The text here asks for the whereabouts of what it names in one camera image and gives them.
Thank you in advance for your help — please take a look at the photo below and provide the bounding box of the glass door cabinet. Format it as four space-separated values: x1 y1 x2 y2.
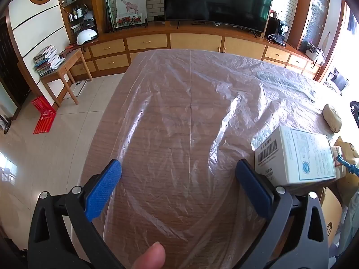
299 0 345 54

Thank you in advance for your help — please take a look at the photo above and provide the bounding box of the person's left hand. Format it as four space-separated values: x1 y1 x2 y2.
132 242 166 269

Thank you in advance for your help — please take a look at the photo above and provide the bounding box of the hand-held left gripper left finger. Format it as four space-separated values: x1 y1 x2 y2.
27 159 125 269

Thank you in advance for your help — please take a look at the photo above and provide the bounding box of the stack of books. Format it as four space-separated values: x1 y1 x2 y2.
33 45 66 77

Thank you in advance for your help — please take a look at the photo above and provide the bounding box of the black flat screen television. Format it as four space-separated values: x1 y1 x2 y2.
163 0 274 38

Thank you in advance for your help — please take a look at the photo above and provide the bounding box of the white helmet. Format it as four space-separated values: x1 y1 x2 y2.
77 29 99 46

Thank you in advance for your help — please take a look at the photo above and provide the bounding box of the red bag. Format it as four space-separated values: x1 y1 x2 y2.
31 96 57 135

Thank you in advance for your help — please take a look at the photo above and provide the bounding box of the floral picture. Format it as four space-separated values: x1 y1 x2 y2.
115 14 144 28

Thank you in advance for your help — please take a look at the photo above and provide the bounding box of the grey helmet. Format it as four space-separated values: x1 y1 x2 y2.
83 10 96 26

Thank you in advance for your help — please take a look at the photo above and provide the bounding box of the white printer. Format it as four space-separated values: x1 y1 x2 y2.
305 46 325 63

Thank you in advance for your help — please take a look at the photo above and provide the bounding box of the row of small bottles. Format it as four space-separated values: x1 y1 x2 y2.
69 6 85 21

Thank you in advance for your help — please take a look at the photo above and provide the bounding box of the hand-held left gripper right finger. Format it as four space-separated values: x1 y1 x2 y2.
234 159 329 269

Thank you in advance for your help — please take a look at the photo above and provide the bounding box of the wooden cabinet with drawers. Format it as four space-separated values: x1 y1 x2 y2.
67 20 323 82

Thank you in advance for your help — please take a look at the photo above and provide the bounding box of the clear plastic table cover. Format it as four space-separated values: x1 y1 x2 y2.
80 49 341 269

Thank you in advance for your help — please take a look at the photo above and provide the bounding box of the white bathroom scale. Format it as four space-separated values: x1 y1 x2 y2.
64 81 89 99

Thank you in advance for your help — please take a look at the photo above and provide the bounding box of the white carton box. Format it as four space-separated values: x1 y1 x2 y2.
251 126 336 185

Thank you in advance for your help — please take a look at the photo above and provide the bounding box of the blue rope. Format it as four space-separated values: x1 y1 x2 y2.
335 148 359 178

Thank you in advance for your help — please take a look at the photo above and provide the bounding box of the giraffe picture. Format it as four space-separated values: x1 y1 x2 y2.
116 0 147 17

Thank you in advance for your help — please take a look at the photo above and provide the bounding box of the wooden side table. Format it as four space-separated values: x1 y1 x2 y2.
39 49 93 107

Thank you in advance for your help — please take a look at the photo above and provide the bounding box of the black coffee machine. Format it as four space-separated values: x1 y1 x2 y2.
265 17 289 45

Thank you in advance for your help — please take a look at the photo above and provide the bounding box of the brown cardboard box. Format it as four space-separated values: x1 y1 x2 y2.
320 136 359 239

